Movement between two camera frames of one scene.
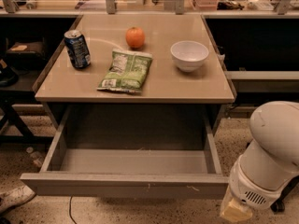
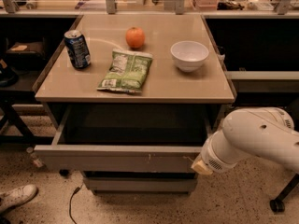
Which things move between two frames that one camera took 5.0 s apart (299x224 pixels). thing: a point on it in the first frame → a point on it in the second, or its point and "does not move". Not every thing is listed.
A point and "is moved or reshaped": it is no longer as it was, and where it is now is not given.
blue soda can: x=78 y=49 does not move
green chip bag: x=127 y=72 does not move
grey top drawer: x=139 y=151 is moved or reshaped
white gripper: x=249 y=189 → x=214 y=158
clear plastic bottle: x=35 y=156 does not move
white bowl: x=189 y=55 does not move
